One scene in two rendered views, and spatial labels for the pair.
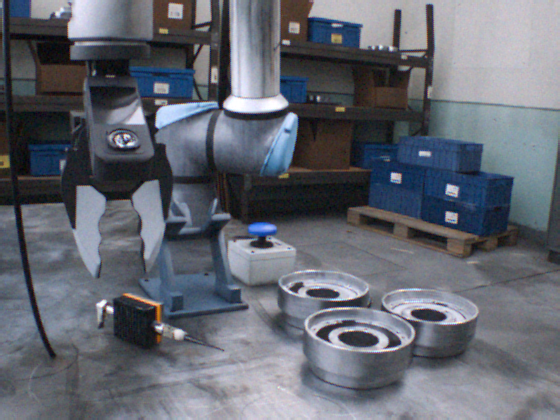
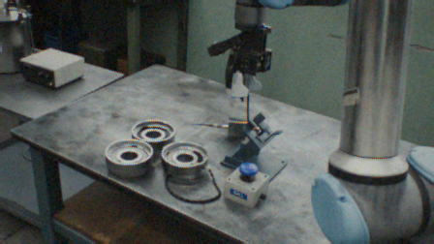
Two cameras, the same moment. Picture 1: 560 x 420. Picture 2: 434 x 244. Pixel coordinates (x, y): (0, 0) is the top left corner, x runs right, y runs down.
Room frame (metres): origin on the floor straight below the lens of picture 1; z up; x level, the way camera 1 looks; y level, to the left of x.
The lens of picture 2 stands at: (1.41, -0.44, 1.40)
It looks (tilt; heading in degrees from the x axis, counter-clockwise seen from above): 28 degrees down; 149
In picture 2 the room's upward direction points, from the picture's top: 5 degrees clockwise
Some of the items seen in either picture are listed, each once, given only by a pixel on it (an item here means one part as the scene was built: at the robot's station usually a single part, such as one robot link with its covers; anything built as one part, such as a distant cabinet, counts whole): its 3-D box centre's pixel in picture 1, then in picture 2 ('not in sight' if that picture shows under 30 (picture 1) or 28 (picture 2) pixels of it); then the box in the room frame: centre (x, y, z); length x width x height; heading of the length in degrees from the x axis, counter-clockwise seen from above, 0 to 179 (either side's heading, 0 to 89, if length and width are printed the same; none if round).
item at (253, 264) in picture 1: (259, 258); (248, 187); (0.76, 0.03, 0.82); 0.08 x 0.07 x 0.05; 30
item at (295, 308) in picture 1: (322, 300); (184, 161); (0.62, -0.05, 0.82); 0.10 x 0.10 x 0.04
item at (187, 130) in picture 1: (189, 136); (431, 194); (1.06, 0.18, 0.97); 0.13 x 0.12 x 0.14; 79
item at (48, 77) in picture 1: (63, 68); not in sight; (3.84, 1.58, 1.19); 0.52 x 0.42 x 0.38; 120
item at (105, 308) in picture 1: (153, 327); (228, 126); (0.51, 0.12, 0.82); 0.17 x 0.02 x 0.04; 60
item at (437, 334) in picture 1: (427, 322); (129, 159); (0.56, -0.16, 0.82); 0.10 x 0.10 x 0.04
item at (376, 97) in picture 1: (380, 88); not in sight; (5.25, -0.85, 1.19); 0.45 x 0.40 x 0.37; 115
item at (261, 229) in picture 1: (261, 241); (247, 175); (0.76, 0.03, 0.85); 0.04 x 0.04 x 0.05
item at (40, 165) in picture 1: (65, 157); not in sight; (3.86, 1.57, 0.56); 0.52 x 0.38 x 0.22; 117
